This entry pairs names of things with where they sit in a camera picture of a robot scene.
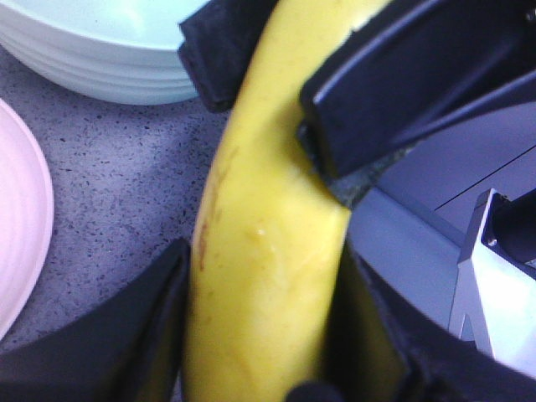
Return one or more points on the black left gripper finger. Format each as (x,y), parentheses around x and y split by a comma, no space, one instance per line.
(380,348)
(127,349)

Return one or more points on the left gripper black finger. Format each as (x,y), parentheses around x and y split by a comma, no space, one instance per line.
(218,43)
(415,68)

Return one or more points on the yellow banana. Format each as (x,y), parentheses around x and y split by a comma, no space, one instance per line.
(268,236)

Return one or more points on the green bowl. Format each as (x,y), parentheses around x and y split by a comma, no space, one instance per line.
(124,52)

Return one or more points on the pink plate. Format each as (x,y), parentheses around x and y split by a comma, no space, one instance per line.
(27,214)

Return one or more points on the silver metal bracket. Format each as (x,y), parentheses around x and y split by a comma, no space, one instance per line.
(494,300)

